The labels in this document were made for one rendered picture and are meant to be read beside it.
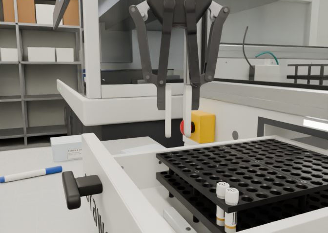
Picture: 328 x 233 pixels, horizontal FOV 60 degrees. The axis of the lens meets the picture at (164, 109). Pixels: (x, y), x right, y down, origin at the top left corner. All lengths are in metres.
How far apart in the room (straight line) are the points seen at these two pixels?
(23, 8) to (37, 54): 0.58
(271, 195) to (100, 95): 0.89
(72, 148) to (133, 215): 0.67
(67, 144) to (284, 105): 0.59
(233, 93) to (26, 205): 0.48
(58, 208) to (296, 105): 0.47
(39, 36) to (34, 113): 1.11
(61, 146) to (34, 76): 3.73
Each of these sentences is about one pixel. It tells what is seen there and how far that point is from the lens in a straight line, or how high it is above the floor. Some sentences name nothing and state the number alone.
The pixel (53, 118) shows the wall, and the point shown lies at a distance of 4.62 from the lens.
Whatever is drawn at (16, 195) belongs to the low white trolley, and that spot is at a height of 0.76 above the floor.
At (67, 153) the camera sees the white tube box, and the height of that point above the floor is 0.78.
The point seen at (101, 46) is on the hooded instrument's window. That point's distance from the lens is 1.13.
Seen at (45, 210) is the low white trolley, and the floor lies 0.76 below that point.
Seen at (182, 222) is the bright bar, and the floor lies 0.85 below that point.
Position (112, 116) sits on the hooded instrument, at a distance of 1.13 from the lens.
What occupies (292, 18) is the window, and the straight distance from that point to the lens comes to 0.56.
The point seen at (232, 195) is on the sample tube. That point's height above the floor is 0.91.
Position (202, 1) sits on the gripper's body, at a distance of 0.39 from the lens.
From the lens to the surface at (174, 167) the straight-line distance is 0.37.
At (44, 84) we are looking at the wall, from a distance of 4.56.
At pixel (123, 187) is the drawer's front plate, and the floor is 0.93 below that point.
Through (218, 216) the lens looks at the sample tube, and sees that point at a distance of 0.30.
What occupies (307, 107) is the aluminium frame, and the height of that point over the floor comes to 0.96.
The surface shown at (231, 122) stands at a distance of 0.66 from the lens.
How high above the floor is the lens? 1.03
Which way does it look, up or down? 9 degrees down
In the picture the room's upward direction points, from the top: straight up
